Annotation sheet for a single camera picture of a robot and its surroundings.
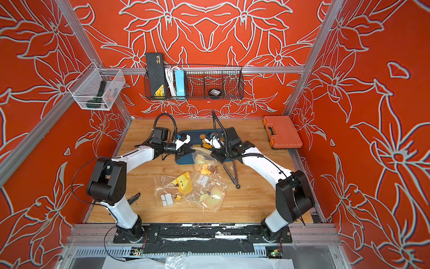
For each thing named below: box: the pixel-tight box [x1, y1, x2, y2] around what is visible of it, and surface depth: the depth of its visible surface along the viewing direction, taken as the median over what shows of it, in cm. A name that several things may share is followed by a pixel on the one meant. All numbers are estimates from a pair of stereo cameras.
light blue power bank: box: [174, 69, 186, 100], surface depth 91 cm
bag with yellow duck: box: [154, 171, 196, 209], surface depth 86 cm
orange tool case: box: [263, 115, 303, 150], surface depth 109 cm
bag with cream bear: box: [189, 146, 219, 175], surface depth 94 cm
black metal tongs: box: [221, 160, 241, 189], surface depth 91 cm
